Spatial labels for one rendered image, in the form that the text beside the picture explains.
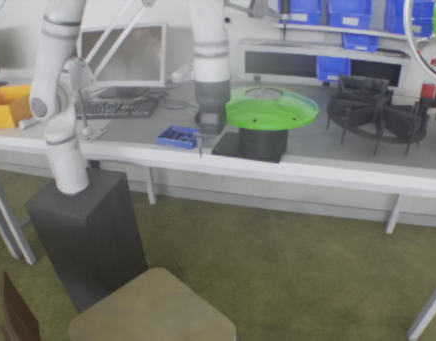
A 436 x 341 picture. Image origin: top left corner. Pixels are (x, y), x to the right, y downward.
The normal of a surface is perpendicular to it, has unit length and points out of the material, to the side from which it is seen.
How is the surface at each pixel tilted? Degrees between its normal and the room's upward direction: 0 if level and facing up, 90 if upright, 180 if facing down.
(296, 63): 90
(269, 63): 90
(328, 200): 90
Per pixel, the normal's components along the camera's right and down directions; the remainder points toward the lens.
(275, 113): 0.01, -0.58
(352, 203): -0.25, 0.51
